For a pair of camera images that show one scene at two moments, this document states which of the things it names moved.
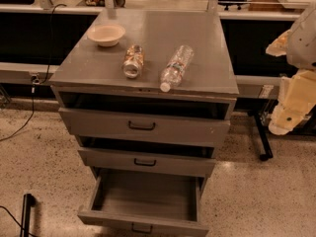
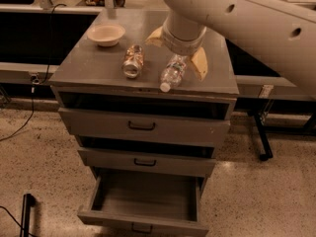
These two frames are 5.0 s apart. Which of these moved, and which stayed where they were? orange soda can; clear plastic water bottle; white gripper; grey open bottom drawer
Moved: white gripper
Stayed: orange soda can; grey open bottom drawer; clear plastic water bottle
